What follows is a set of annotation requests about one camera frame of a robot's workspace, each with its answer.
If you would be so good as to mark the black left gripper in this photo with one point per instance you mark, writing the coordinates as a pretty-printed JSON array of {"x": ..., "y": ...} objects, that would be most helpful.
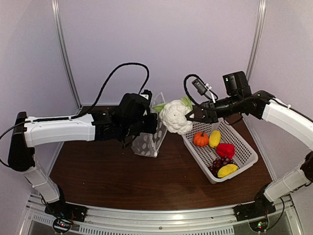
[{"x": 152, "y": 127}]

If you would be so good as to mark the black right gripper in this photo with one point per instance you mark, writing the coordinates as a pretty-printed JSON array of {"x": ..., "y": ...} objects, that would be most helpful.
[{"x": 207, "y": 117}]

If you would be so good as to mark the white toy cauliflower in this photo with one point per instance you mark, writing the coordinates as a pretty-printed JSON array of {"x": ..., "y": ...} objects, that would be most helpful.
[{"x": 173, "y": 114}]

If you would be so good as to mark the clear polka dot zip bag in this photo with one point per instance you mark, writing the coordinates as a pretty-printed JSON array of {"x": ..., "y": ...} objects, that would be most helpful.
[{"x": 148, "y": 145}]

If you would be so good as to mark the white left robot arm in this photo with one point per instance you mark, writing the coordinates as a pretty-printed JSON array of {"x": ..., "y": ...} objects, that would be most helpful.
[{"x": 29, "y": 132}]

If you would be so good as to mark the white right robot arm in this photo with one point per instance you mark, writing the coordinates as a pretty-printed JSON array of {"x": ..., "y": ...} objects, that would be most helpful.
[{"x": 264, "y": 106}]

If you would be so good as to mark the orange toy pumpkin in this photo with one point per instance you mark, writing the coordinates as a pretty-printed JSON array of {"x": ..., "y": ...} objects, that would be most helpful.
[{"x": 200, "y": 139}]

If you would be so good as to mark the yellow toy lemon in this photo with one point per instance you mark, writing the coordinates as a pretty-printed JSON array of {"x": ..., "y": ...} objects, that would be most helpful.
[{"x": 214, "y": 139}]

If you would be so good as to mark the red toy bell pepper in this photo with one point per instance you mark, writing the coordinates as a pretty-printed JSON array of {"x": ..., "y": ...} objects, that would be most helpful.
[{"x": 226, "y": 150}]

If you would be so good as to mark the dark red toy grapes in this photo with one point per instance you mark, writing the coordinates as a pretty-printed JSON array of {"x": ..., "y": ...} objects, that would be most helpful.
[{"x": 218, "y": 163}]

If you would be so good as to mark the yellow toy mango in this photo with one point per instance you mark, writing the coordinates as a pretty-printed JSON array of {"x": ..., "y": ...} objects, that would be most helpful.
[{"x": 227, "y": 170}]

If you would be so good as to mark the white perforated plastic basket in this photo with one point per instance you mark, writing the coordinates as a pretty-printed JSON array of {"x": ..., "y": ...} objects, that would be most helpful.
[{"x": 245, "y": 157}]

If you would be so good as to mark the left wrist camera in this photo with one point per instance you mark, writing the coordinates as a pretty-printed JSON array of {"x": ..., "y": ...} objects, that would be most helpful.
[{"x": 147, "y": 94}]

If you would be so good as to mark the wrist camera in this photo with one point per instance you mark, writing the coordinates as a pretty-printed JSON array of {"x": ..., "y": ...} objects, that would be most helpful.
[
  {"x": 147, "y": 94},
  {"x": 204, "y": 89}
]

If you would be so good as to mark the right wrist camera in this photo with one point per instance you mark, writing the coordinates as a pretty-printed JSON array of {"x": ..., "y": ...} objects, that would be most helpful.
[{"x": 204, "y": 89}]

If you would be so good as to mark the front aluminium rail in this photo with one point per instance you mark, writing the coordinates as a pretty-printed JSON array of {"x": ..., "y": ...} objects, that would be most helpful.
[{"x": 208, "y": 221}]

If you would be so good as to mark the right aluminium frame post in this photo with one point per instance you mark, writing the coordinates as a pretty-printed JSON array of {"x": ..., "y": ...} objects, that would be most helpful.
[{"x": 260, "y": 21}]

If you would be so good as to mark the aluminium frame post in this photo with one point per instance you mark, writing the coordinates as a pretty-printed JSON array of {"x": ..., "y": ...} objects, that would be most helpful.
[
  {"x": 64, "y": 53},
  {"x": 260, "y": 21}
]

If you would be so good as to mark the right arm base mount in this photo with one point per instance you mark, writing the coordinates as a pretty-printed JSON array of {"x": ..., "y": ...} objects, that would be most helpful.
[{"x": 256, "y": 214}]

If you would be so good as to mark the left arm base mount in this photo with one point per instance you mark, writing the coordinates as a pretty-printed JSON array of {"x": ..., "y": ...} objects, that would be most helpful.
[{"x": 65, "y": 219}]

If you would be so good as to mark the left aluminium frame post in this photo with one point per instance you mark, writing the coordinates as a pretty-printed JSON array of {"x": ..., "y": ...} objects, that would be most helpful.
[{"x": 64, "y": 53}]

